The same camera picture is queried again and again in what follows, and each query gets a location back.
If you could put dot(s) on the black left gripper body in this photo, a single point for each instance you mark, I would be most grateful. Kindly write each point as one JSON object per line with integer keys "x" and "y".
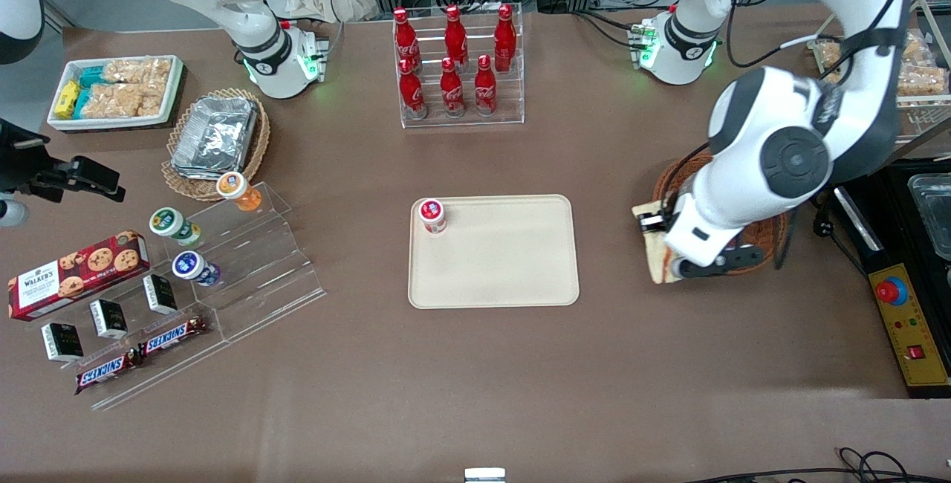
{"x": 666, "y": 213}

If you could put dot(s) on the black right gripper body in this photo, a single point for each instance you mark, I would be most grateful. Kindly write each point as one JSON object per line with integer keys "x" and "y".
{"x": 22, "y": 166}

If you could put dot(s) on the triangular sandwich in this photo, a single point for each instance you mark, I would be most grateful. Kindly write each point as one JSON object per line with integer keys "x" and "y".
{"x": 657, "y": 260}

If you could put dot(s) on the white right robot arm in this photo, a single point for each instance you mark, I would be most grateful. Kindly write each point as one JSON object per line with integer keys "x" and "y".
{"x": 260, "y": 44}

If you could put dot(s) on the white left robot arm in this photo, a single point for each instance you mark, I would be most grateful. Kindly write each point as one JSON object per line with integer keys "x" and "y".
{"x": 795, "y": 160}

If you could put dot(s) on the white rectangular snack tray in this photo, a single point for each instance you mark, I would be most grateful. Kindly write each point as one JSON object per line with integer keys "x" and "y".
{"x": 167, "y": 100}

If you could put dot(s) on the brown wicker basket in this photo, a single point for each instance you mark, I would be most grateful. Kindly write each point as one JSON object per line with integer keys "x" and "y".
{"x": 774, "y": 234}

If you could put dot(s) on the silver foil tray stack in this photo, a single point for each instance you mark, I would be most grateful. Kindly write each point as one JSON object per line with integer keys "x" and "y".
{"x": 215, "y": 137}

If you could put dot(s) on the beige plastic tray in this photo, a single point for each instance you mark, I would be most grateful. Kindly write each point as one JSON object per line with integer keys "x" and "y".
{"x": 505, "y": 260}

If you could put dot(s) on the light wicker basket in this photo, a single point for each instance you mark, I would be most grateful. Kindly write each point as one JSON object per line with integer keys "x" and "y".
{"x": 256, "y": 148}

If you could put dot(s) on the yellow snack pack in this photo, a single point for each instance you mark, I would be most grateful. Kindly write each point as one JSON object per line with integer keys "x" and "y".
{"x": 67, "y": 99}

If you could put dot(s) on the teal snack pack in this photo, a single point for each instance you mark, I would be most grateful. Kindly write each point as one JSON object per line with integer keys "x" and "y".
{"x": 82, "y": 102}
{"x": 92, "y": 76}

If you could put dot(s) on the rice cracker pack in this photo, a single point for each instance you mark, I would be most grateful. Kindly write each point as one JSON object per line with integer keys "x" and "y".
{"x": 122, "y": 100}
{"x": 137, "y": 70}

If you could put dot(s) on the green yogurt cup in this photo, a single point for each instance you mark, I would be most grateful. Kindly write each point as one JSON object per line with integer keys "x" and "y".
{"x": 169, "y": 223}

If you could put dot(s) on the red Walkers cookie box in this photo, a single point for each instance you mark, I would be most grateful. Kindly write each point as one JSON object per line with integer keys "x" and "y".
{"x": 74, "y": 275}

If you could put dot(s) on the blue yogurt cup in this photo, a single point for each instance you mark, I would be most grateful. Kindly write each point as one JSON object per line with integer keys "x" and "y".
{"x": 192, "y": 267}

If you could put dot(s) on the small black box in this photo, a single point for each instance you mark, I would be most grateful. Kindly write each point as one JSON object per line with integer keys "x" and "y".
{"x": 160, "y": 293}
{"x": 63, "y": 342}
{"x": 109, "y": 318}

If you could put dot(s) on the orange yogurt cup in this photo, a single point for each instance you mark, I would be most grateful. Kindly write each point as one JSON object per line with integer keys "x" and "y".
{"x": 236, "y": 189}

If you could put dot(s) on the Snickers chocolate bar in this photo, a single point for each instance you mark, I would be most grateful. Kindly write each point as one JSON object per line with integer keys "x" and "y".
{"x": 172, "y": 336}
{"x": 104, "y": 371}

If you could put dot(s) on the clear acrylic stepped stand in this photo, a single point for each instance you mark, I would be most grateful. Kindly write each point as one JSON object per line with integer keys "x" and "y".
{"x": 260, "y": 267}

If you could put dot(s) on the red cola bottle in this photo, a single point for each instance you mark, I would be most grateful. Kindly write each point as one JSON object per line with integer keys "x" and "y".
{"x": 405, "y": 37}
{"x": 485, "y": 89}
{"x": 452, "y": 91}
{"x": 412, "y": 93}
{"x": 455, "y": 36}
{"x": 505, "y": 37}

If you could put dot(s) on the clear acrylic bottle rack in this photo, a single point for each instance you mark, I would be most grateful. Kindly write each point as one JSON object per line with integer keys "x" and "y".
{"x": 464, "y": 120}

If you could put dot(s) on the red lid yogurt cup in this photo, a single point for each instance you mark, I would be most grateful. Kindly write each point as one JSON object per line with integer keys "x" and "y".
{"x": 432, "y": 213}

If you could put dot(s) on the black equipment base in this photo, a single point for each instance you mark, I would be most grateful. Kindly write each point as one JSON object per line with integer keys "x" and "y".
{"x": 884, "y": 230}

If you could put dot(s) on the bagged cracker snack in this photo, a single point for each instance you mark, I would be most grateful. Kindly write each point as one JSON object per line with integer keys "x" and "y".
{"x": 917, "y": 44}
{"x": 921, "y": 82}
{"x": 831, "y": 56}

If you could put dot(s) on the yellow emergency stop panel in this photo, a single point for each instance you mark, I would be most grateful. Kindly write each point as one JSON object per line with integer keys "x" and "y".
{"x": 910, "y": 327}

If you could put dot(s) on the clear plastic container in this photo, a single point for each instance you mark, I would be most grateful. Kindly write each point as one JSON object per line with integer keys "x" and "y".
{"x": 932, "y": 215}

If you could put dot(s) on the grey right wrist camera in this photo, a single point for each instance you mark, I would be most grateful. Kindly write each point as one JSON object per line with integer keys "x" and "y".
{"x": 11, "y": 213}

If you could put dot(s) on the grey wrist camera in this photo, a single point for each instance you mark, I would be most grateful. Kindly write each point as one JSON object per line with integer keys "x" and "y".
{"x": 11, "y": 213}
{"x": 721, "y": 260}

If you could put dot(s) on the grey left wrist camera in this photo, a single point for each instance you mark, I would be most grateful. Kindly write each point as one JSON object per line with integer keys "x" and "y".
{"x": 721, "y": 260}

